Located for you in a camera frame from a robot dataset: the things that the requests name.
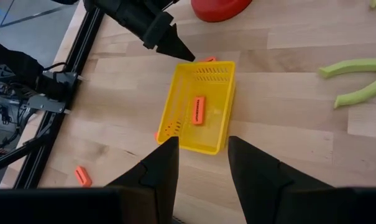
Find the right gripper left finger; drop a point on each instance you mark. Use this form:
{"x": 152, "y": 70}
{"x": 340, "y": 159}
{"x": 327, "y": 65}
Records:
{"x": 163, "y": 174}

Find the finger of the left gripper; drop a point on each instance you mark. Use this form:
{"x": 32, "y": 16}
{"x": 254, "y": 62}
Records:
{"x": 172, "y": 43}

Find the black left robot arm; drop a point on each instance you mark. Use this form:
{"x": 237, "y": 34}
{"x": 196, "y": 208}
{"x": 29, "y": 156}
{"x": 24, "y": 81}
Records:
{"x": 13, "y": 65}

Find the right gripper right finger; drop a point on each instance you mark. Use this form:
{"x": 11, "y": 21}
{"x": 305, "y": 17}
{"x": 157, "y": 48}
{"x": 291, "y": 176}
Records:
{"x": 256, "y": 180}

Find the black aluminium table frame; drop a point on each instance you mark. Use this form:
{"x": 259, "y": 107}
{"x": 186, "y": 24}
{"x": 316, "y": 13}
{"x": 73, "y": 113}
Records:
{"x": 82, "y": 46}

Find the yellow plastic basket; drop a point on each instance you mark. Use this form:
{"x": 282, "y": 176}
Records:
{"x": 212, "y": 133}

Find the orange rectangular eraser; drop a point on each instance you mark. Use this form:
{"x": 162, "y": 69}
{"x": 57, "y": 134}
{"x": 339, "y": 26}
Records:
{"x": 199, "y": 110}
{"x": 156, "y": 137}
{"x": 83, "y": 176}
{"x": 209, "y": 59}

